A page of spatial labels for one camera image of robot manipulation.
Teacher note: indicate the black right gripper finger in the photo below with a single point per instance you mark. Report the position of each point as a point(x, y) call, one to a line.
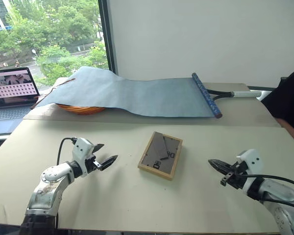
point(223, 170)
point(218, 162)

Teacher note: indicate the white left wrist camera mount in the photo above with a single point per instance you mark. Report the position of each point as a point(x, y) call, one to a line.
point(82, 149)

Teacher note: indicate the black racket with white grip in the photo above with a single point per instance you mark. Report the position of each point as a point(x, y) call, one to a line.
point(245, 93)

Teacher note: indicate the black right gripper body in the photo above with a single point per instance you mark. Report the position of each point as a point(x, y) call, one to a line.
point(236, 178)

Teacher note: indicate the orange woven basket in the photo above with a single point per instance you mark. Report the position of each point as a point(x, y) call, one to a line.
point(83, 109)

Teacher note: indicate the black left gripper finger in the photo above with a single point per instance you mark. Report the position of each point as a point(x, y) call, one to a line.
point(98, 147)
point(109, 161)

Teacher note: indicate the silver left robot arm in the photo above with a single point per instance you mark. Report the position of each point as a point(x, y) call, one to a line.
point(51, 178)

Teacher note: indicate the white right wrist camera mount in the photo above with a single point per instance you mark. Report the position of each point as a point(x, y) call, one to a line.
point(254, 160)

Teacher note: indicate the blue hanging scroll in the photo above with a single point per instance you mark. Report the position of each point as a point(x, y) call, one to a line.
point(137, 95)

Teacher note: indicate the person in black shirt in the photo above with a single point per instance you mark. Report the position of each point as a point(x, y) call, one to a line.
point(289, 100)

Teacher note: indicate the black window frame post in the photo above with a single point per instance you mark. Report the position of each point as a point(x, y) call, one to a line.
point(107, 36)

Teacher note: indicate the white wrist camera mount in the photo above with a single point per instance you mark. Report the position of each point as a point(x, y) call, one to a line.
point(254, 160)
point(82, 149)

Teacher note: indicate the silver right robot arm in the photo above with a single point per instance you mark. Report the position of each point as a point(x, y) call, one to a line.
point(279, 193)

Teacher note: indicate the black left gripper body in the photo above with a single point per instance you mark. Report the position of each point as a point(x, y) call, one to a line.
point(90, 163)

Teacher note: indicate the laptop with lit screen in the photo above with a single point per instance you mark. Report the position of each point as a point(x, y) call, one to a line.
point(12, 85)

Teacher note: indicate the wooden framed square clock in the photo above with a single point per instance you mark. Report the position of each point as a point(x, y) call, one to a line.
point(160, 155)

